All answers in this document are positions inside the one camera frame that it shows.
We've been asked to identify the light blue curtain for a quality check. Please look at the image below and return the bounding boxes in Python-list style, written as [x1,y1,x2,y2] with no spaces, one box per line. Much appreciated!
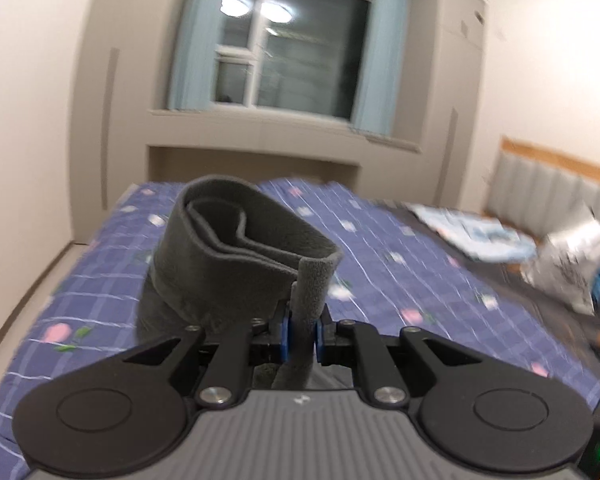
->
[350,0,412,137]
[167,0,237,112]

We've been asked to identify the padded headboard with wood trim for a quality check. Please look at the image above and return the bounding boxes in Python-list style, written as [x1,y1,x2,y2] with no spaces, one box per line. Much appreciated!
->
[484,135,600,242]

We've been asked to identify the white blue printed cloth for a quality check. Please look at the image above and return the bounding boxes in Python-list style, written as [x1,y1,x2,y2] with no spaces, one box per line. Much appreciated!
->
[405,202,538,262]

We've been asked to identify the beige window sill cabinet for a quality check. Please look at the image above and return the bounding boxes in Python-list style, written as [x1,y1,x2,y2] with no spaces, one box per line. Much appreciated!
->
[145,107,424,197]

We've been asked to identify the beige wardrobe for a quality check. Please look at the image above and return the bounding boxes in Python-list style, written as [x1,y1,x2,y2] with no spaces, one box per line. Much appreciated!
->
[355,0,492,212]
[67,0,197,247]

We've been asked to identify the dark bed sheet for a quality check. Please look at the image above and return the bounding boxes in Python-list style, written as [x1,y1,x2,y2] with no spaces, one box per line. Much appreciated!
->
[395,205,600,413]

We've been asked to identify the blue checked floral blanket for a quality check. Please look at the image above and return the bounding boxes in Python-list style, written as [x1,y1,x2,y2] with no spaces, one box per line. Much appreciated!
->
[0,177,600,466]

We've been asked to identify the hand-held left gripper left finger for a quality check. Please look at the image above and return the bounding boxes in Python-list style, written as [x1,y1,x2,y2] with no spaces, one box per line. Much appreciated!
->
[115,305,291,408]

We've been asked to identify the grey fleece pants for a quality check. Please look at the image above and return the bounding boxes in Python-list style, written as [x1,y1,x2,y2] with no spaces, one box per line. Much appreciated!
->
[135,175,343,393]

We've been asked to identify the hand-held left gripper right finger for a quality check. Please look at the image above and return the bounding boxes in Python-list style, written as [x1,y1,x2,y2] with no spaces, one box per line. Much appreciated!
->
[316,306,487,408]

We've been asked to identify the window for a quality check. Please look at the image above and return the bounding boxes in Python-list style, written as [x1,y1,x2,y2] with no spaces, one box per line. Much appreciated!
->
[212,0,372,122]

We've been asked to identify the white printed pillow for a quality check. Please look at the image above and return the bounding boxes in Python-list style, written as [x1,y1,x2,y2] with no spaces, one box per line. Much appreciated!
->
[522,200,600,317]

